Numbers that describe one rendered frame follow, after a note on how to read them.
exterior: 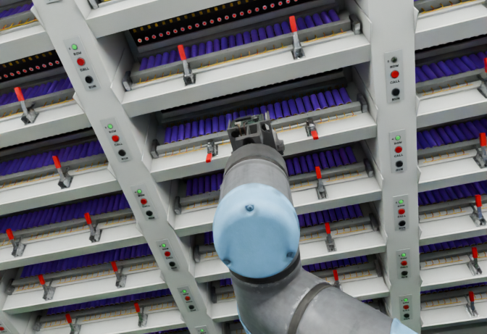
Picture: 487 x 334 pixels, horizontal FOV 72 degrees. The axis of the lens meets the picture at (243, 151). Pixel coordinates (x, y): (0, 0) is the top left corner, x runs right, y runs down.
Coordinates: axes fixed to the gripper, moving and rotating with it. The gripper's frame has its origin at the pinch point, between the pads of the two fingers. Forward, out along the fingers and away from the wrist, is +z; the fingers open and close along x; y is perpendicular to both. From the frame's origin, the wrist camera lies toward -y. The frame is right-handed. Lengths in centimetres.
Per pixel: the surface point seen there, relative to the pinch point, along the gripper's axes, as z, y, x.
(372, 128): 16.6, -11.0, -27.1
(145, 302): 26, -64, 57
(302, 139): 16.5, -9.8, -9.6
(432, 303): 27, -87, -44
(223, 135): 20.3, -5.4, 10.6
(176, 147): 20.5, -5.7, 24.2
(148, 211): 16.1, -21.3, 36.8
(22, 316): 23, -57, 103
